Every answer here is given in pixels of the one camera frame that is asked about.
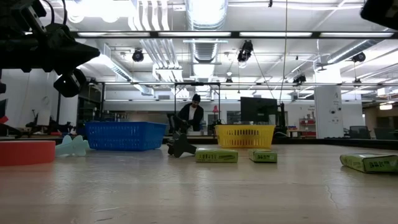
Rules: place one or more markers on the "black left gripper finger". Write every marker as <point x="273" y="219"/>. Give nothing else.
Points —
<point x="74" y="54"/>
<point x="74" y="69"/>

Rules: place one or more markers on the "light blue staple remover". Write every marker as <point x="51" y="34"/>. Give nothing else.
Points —
<point x="73" y="147"/>

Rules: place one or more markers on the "red tape roll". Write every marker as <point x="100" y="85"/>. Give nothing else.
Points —
<point x="25" y="152"/>

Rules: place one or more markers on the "yellow-green eraser single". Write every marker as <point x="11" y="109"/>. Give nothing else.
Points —
<point x="370" y="163"/>

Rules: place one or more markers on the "lime green staples box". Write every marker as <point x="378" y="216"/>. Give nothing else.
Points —
<point x="262" y="156"/>
<point x="216" y="155"/>

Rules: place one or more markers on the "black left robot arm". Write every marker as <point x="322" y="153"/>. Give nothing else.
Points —
<point x="9" y="18"/>

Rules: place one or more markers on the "blue plastic basket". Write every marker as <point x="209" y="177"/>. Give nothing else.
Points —
<point x="124" y="137"/>

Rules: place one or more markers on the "white square pillar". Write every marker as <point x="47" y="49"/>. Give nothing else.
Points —
<point x="328" y="112"/>

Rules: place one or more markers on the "dark office chair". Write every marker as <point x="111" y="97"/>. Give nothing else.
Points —
<point x="359" y="132"/>
<point x="385" y="133"/>

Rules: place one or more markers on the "person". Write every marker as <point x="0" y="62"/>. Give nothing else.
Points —
<point x="191" y="116"/>

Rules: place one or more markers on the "red storage shelf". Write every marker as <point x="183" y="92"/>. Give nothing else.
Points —
<point x="308" y="127"/>

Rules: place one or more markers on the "small red lamp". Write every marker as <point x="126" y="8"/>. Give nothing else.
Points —
<point x="215" y="109"/>

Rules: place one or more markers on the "black computer monitor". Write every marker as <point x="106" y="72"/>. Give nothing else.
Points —
<point x="258" y="110"/>

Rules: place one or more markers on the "yellow plastic basket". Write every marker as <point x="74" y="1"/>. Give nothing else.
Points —
<point x="245" y="137"/>

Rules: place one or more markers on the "black hanging camera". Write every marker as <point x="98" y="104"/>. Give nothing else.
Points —
<point x="137" y="56"/>
<point x="359" y="57"/>
<point x="245" y="51"/>
<point x="299" y="79"/>

